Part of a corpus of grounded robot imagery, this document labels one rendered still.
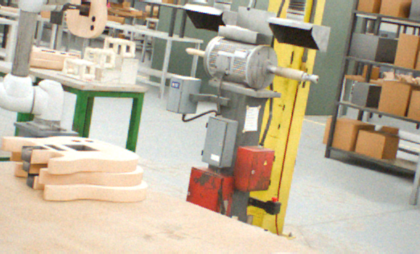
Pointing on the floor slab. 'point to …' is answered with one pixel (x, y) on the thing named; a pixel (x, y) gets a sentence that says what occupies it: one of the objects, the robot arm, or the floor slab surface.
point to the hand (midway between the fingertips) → (84, 8)
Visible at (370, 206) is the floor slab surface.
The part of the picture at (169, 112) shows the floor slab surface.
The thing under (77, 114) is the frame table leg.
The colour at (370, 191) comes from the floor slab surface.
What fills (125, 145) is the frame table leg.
